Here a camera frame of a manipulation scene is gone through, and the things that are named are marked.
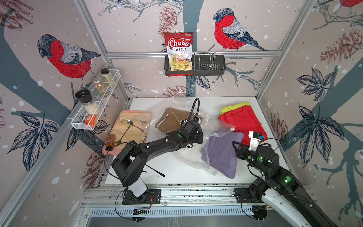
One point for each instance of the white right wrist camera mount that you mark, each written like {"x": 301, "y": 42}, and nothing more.
{"x": 255, "y": 139}

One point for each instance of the yellow spice jar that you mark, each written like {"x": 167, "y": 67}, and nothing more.
{"x": 107, "y": 77}

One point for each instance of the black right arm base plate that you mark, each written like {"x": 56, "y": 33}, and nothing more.
{"x": 244, "y": 195}

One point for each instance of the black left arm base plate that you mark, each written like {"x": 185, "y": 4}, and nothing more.
{"x": 149, "y": 197}

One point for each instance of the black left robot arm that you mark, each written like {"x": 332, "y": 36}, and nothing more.
{"x": 129, "y": 163}

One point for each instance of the pink tray with beige mat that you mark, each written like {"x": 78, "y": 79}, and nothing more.
{"x": 143, "y": 116}

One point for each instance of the black lid spice jar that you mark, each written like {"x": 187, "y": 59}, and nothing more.
{"x": 90, "y": 105}

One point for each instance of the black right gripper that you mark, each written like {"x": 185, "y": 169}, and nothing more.
{"x": 241, "y": 152}

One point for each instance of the brown spice jar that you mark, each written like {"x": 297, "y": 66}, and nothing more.
{"x": 100, "y": 87}

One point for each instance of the black plastic fork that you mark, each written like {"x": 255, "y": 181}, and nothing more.
{"x": 161, "y": 174}

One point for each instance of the metal spoon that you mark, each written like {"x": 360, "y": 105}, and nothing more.
{"x": 126, "y": 133}

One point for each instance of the black wire wall basket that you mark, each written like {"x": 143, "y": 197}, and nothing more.
{"x": 202, "y": 65}

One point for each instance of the brown garment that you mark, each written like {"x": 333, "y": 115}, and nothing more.
{"x": 171, "y": 120}

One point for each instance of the purple grey garment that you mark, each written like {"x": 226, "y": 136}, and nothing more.
{"x": 220, "y": 154}

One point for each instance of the amber sauce bottle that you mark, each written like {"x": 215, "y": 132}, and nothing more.
{"x": 110, "y": 142}

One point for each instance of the red garment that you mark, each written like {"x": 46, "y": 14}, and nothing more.
{"x": 245, "y": 120}

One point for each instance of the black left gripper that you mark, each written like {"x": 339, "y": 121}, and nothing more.
{"x": 200, "y": 134}

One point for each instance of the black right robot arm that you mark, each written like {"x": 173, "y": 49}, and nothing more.
{"x": 278, "y": 188}

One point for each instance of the clear plastic vacuum bag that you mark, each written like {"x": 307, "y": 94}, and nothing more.
{"x": 210, "y": 125}

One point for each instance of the neon yellow garment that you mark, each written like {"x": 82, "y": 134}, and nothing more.
{"x": 233, "y": 107}

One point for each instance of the clear acrylic spice shelf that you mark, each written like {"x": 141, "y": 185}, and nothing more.
{"x": 78, "y": 120}

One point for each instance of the red Chuba cassava chips bag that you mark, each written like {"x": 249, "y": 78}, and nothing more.
{"x": 179, "y": 47}

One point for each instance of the small red packet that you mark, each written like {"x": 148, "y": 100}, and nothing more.
{"x": 91, "y": 120}

